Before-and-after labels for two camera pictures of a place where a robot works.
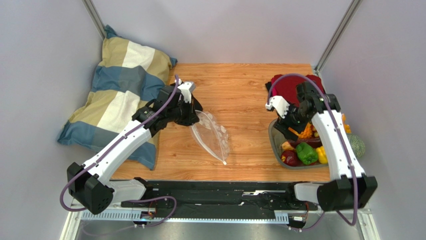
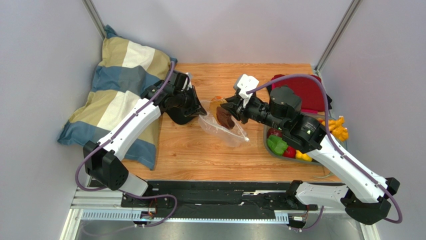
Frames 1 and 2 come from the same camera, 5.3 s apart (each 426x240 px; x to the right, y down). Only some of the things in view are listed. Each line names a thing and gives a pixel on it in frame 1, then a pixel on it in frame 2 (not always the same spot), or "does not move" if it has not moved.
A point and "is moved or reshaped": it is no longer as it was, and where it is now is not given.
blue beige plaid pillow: (125, 74) does not move
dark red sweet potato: (316, 142) is moved or reshaped
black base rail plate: (198, 196) does not move
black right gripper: (288, 126) → (241, 109)
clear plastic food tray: (276, 139) → (343, 144)
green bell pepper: (307, 153) → (276, 145)
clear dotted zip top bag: (209, 134) → (235, 136)
